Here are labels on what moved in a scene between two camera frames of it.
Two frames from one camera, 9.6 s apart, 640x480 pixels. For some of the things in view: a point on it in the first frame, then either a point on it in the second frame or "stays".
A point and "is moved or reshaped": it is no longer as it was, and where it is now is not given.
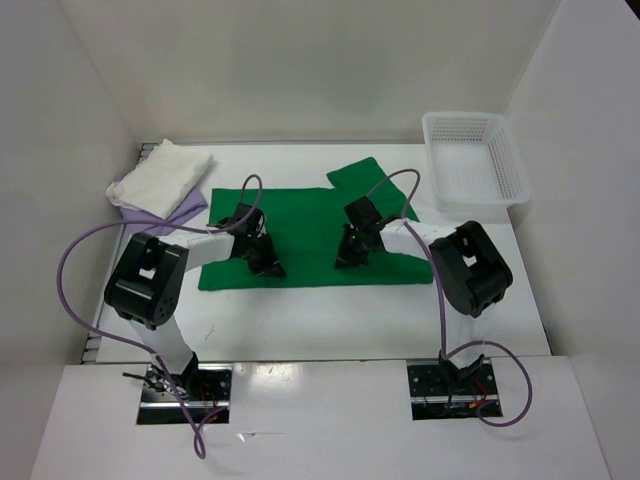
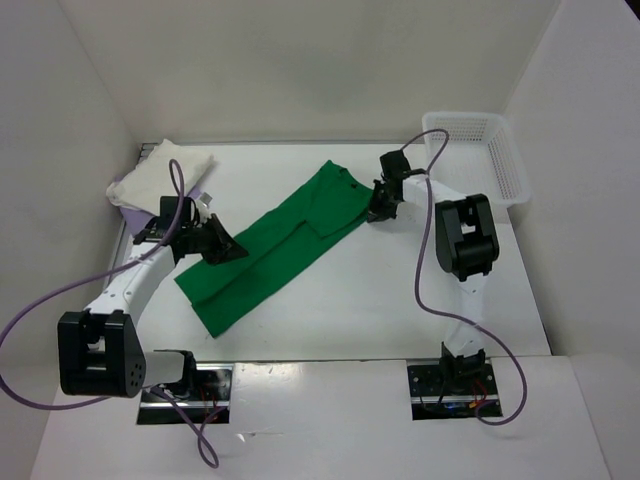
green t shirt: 303,227 is moved or reshaped
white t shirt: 157,182 stays
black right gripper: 345,258 -> 376,211
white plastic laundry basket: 475,163 stays
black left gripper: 269,266 -> 226,247
